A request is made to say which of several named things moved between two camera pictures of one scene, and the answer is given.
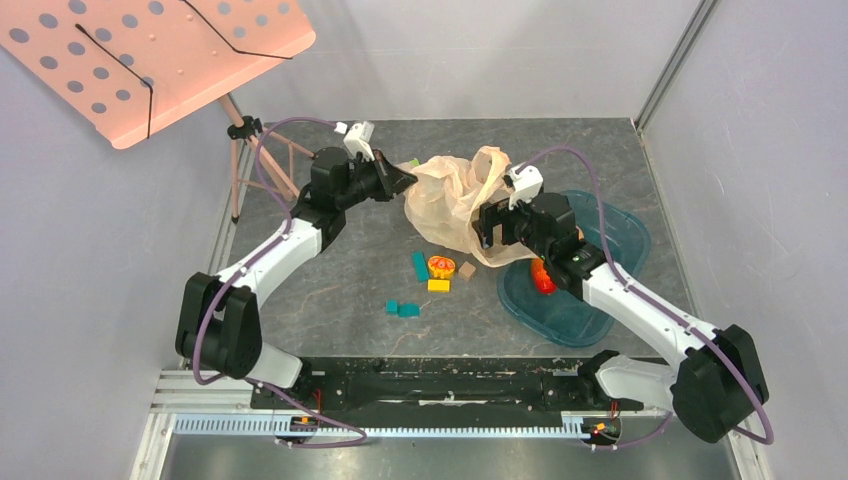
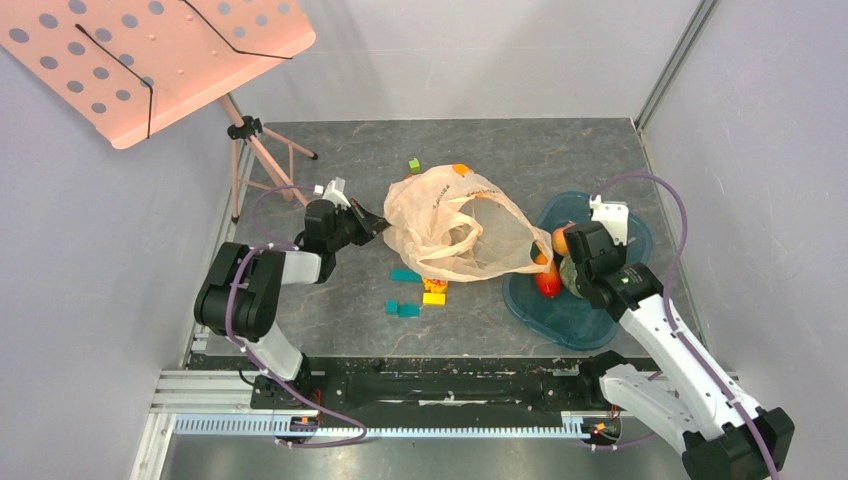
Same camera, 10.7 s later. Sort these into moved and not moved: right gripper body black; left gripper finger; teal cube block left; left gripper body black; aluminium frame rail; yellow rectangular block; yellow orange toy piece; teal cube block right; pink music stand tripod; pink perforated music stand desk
Moved: left gripper finger; left gripper body black; yellow rectangular block; yellow orange toy piece; right gripper body black
Not moved: aluminium frame rail; pink perforated music stand desk; pink music stand tripod; teal cube block left; teal cube block right
